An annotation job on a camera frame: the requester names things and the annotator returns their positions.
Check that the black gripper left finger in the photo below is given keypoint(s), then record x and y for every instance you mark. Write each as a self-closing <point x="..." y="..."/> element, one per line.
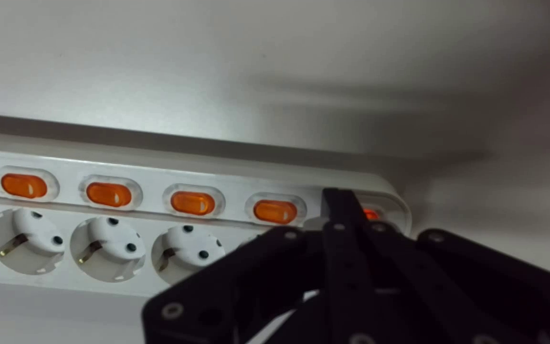
<point x="256" y="287"/>

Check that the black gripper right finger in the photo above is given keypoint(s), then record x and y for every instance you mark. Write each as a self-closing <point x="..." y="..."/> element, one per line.
<point x="453" y="292"/>

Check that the white power strip orange switches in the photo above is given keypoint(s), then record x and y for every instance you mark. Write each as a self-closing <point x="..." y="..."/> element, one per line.
<point x="160" y="202"/>

